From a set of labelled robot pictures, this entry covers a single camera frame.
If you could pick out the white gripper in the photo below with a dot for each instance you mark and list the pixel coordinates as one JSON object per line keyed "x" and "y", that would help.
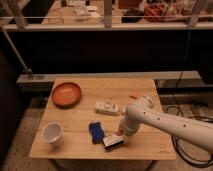
{"x": 126, "y": 128}

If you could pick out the black and white eraser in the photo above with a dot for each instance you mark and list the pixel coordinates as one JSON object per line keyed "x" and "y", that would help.
{"x": 112, "y": 140}

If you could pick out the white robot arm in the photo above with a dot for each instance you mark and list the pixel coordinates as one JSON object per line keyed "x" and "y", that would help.
{"x": 141, "y": 111}

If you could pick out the wooden table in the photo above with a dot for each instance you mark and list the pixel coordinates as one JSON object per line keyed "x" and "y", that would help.
{"x": 148, "y": 144}

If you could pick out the orange plate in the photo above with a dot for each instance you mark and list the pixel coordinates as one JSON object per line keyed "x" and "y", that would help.
{"x": 66, "y": 94}

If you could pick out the white cup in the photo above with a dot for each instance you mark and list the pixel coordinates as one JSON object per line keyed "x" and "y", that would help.
{"x": 52, "y": 133}

